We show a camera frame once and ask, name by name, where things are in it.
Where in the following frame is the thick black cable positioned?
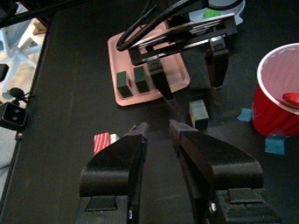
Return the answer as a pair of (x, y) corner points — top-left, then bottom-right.
(117, 0), (209, 53)

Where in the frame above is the black frame bar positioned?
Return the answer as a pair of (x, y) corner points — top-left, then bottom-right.
(0, 0), (86, 29)

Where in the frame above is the blue tape square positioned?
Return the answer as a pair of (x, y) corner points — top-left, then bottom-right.
(237, 108), (254, 123)
(265, 136), (288, 156)

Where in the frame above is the red white striped sushi piece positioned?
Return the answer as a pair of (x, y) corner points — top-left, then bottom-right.
(94, 132), (121, 155)

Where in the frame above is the red plastic cup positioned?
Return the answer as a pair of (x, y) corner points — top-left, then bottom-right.
(251, 42), (299, 138)

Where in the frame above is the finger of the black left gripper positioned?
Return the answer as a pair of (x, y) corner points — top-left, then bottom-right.
(146, 59), (182, 116)
(205, 36), (231, 103)

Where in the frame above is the bright green toy block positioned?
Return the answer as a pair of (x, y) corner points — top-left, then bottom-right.
(203, 8), (223, 19)

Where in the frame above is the light blue chair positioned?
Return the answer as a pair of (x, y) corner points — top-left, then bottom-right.
(0, 17), (45, 101)

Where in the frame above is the black camera box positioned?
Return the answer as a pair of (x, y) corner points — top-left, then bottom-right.
(0, 87), (31, 132)

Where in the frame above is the red toy food piece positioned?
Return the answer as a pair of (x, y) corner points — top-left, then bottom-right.
(282, 92), (299, 108)

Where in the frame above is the pink plastic tray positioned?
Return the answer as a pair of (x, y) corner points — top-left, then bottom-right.
(107, 20), (193, 107)

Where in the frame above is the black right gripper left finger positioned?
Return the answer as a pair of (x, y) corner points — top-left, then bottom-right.
(75, 122), (151, 224)

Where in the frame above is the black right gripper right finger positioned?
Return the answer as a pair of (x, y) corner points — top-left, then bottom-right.
(169, 119), (284, 224)

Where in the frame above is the green toy sushi piece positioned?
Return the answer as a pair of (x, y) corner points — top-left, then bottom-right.
(189, 99), (211, 131)
(133, 66), (151, 94)
(117, 70), (135, 99)

